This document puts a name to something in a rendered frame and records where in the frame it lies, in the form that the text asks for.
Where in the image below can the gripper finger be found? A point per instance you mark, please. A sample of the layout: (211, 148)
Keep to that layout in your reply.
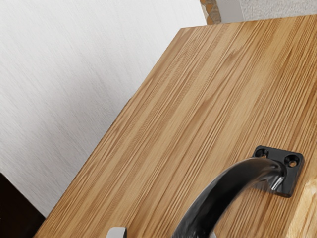
(116, 233)

